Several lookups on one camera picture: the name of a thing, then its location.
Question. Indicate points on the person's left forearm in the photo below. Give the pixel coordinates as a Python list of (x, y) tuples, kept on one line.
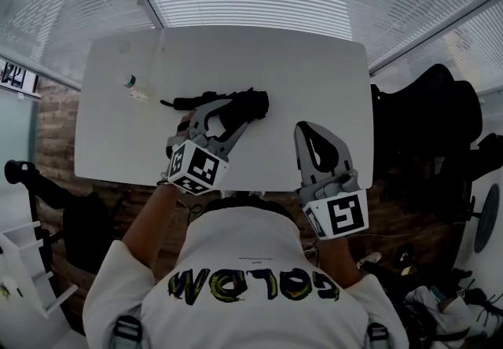
[(151, 225)]

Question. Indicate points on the person's left hand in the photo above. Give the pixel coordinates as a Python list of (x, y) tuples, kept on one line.
[(185, 122)]

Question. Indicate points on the white cloth bag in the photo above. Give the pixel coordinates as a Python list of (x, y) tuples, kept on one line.
[(432, 308)]

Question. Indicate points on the white slatted rack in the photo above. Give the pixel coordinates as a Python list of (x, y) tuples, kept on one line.
[(27, 261)]

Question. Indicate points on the black and white wall sign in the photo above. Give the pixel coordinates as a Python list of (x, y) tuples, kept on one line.
[(15, 78)]

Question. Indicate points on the white table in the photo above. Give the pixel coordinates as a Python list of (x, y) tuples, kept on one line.
[(275, 76)]

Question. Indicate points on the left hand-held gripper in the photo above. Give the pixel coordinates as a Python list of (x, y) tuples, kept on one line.
[(200, 168)]

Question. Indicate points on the white printed shirt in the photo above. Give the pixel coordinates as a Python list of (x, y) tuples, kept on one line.
[(243, 237)]

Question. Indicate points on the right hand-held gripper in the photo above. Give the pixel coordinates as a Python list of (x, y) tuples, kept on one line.
[(342, 214)]

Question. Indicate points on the person's right forearm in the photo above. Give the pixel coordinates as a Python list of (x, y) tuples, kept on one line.
[(338, 261)]

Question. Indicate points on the round black stand base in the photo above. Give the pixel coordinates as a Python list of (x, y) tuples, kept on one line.
[(486, 217)]

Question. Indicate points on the black cloth garment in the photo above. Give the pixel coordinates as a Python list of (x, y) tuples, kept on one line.
[(251, 103)]

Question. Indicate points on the black swivel chair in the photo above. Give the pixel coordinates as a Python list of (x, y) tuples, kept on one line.
[(78, 221)]

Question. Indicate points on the black mesh office chair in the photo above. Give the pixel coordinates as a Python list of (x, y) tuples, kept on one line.
[(428, 115)]

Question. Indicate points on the clear bottle green cap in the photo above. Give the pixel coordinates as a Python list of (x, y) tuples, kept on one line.
[(137, 89)]

